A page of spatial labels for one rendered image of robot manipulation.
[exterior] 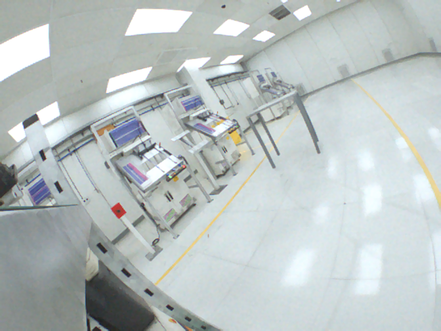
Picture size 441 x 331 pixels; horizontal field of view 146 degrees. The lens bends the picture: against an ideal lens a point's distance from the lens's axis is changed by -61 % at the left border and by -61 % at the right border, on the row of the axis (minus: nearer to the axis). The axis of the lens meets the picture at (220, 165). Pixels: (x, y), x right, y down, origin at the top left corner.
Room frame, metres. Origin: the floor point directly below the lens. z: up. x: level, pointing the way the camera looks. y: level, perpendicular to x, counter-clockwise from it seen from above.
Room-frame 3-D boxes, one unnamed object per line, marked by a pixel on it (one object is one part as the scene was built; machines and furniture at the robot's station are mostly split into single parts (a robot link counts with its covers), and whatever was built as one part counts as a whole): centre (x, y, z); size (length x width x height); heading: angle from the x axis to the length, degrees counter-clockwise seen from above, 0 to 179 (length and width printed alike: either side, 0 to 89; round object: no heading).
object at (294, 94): (2.12, -1.01, 0.40); 0.70 x 0.45 x 0.80; 51
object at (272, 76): (6.83, -3.77, 0.95); 1.36 x 0.82 x 1.90; 41
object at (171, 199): (2.57, 1.08, 0.31); 0.70 x 0.65 x 0.62; 131
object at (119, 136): (2.51, 0.95, 1.52); 0.51 x 0.13 x 0.27; 131
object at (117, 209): (1.74, 1.31, 0.39); 0.24 x 0.24 x 0.78; 41
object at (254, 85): (5.88, -2.67, 0.95); 1.36 x 0.82 x 1.90; 41
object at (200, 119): (3.40, -0.14, 0.65); 1.01 x 0.73 x 1.29; 41
